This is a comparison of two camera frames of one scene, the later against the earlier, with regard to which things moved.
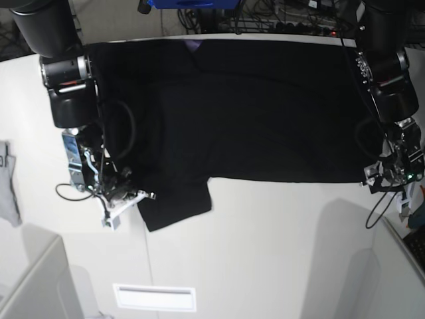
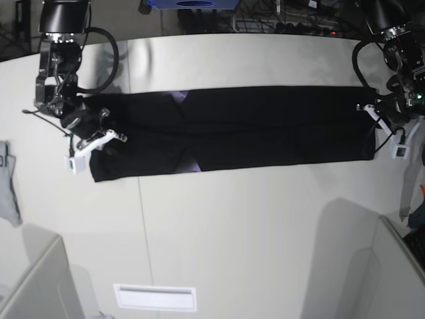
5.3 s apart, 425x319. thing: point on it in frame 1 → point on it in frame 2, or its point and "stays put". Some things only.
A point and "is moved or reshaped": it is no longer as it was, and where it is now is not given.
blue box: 194,4 stays put
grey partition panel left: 46,289 stays put
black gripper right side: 403,161 → 398,109
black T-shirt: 176,115 is moved or reshaped
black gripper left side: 91,167 → 86,120
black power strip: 302,29 stays put
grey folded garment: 10,209 stays put
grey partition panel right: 402,281 stays put
